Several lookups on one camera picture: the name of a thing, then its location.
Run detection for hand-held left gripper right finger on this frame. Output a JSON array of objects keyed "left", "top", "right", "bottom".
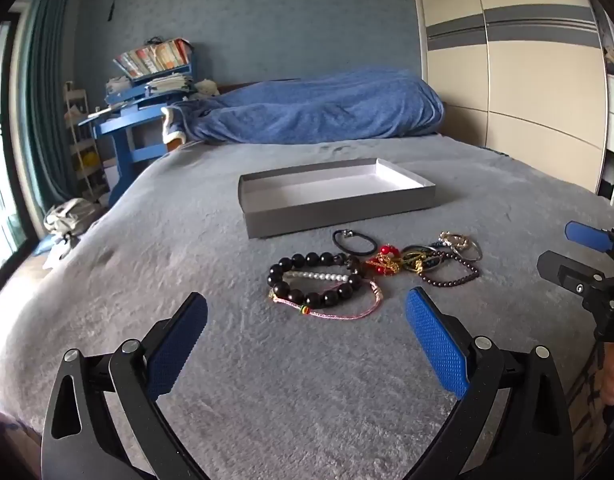
[{"left": 404, "top": 287, "right": 574, "bottom": 480}]

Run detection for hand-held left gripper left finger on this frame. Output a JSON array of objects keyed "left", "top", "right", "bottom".
[{"left": 41, "top": 291, "right": 210, "bottom": 480}]

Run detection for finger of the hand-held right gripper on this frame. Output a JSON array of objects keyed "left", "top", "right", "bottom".
[
  {"left": 537, "top": 251, "right": 608, "bottom": 293},
  {"left": 564, "top": 220, "right": 614, "bottom": 253}
]

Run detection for small dark bead bracelet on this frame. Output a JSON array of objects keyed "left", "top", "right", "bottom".
[{"left": 419, "top": 252, "right": 481, "bottom": 290}]

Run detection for blue bead bracelet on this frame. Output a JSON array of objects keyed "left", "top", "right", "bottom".
[{"left": 412, "top": 246, "right": 443, "bottom": 267}]

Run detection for gold bangle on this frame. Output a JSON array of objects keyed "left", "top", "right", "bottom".
[{"left": 400, "top": 244, "right": 445, "bottom": 275}]

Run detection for red bead gold charm bracelet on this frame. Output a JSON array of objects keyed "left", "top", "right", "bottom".
[{"left": 364, "top": 243, "right": 403, "bottom": 277}]

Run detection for gold ring bangles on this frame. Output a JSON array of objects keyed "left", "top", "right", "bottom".
[{"left": 439, "top": 231, "right": 483, "bottom": 262}]

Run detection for large black bead bracelet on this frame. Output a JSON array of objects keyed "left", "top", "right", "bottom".
[{"left": 267, "top": 251, "right": 363, "bottom": 309}]

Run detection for pink cord bracelet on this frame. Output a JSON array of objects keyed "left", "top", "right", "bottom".
[{"left": 268, "top": 280, "right": 384, "bottom": 320}]

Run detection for white pearl bracelet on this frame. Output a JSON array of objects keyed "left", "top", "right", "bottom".
[{"left": 283, "top": 270, "right": 351, "bottom": 284}]

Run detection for black cord bracelet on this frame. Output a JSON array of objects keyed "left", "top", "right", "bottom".
[{"left": 332, "top": 228, "right": 378, "bottom": 257}]

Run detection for shallow grey cardboard box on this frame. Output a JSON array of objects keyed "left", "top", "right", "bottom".
[{"left": 238, "top": 158, "right": 436, "bottom": 239}]

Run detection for grey bed cover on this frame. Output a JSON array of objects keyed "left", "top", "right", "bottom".
[{"left": 0, "top": 132, "right": 614, "bottom": 480}]

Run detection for beige wardrobe with grey stripes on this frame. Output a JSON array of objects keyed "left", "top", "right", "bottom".
[{"left": 408, "top": 0, "right": 611, "bottom": 197}]

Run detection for grey bag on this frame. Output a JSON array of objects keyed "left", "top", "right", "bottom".
[{"left": 43, "top": 198, "right": 96, "bottom": 249}]

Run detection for blue desk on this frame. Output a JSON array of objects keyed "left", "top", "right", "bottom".
[{"left": 78, "top": 55, "right": 199, "bottom": 207}]

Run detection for white shelf cart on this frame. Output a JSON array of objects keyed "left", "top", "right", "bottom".
[{"left": 63, "top": 81, "right": 110, "bottom": 197}]

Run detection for stack of papers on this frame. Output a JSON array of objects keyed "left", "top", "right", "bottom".
[{"left": 145, "top": 73, "right": 194, "bottom": 95}]

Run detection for blue fleece blanket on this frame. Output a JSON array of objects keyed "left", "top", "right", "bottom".
[{"left": 163, "top": 66, "right": 446, "bottom": 146}]

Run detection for row of books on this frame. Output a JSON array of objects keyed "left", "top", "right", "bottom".
[{"left": 113, "top": 38, "right": 193, "bottom": 80}]

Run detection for teal curtain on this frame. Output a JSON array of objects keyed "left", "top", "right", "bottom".
[{"left": 23, "top": 0, "right": 88, "bottom": 202}]

